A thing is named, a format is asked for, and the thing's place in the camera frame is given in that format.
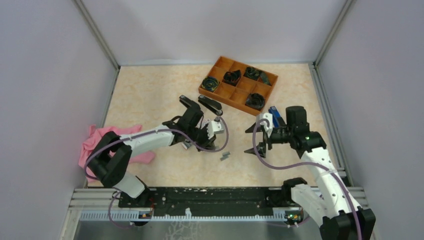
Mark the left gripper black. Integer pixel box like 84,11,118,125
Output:
187,123,217,152

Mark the blue stapler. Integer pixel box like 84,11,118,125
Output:
268,106,286,128

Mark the staple strip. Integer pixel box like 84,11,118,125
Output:
220,156,229,162
222,151,231,157

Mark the black stapler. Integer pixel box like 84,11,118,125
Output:
179,95,204,115
197,94,223,116

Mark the tray of staple strips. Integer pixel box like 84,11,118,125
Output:
181,141,192,150

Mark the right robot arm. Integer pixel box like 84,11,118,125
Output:
245,106,376,240

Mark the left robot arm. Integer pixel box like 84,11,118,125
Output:
83,107,225,207

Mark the red white staple box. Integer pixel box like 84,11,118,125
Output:
201,119,211,126

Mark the black coiled item lower right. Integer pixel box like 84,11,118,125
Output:
245,93,266,111

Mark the black coiled item blue-green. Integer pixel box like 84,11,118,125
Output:
200,76,220,93

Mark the orange compartment tray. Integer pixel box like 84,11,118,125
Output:
198,56,279,116

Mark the dark green flat item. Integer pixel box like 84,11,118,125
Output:
260,71,272,86

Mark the black coiled item centre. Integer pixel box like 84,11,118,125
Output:
222,70,242,87

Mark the black coiled item upper right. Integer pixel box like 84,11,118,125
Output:
243,66,262,81

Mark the pink cloth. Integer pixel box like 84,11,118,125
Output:
78,124,156,169

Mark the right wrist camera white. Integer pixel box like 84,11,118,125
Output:
256,112,274,137

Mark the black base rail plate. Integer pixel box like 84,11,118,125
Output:
114,187,304,220

